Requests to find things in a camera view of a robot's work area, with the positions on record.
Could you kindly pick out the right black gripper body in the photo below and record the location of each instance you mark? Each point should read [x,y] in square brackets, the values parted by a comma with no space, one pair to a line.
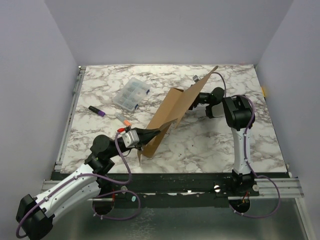
[195,100]

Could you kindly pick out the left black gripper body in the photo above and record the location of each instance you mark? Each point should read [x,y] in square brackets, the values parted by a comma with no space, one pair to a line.
[138,146]

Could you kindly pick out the brown cardboard box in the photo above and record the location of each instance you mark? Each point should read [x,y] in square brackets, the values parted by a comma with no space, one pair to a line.
[172,109]

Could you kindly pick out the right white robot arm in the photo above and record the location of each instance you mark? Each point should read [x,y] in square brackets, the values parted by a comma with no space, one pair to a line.
[239,115]

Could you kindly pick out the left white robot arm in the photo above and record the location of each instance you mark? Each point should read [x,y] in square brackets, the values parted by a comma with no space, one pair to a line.
[36,215]

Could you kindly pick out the clear plastic screw organizer box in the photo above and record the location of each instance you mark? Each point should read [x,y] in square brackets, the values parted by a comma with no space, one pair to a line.
[132,94]

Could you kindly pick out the orange capped marker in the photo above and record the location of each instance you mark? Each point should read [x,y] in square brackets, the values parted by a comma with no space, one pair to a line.
[122,119]

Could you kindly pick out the purple black highlighter marker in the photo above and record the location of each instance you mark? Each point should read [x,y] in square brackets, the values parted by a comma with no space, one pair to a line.
[97,111]

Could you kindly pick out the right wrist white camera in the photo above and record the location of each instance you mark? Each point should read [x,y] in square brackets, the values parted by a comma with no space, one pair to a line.
[195,78]

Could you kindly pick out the black metal base rail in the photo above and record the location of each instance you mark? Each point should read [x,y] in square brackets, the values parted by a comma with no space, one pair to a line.
[184,201]

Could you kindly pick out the aluminium side rail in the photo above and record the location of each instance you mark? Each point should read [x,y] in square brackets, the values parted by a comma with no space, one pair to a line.
[75,96]

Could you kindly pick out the aluminium front extrusion rail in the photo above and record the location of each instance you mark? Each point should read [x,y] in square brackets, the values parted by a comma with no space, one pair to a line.
[286,188]

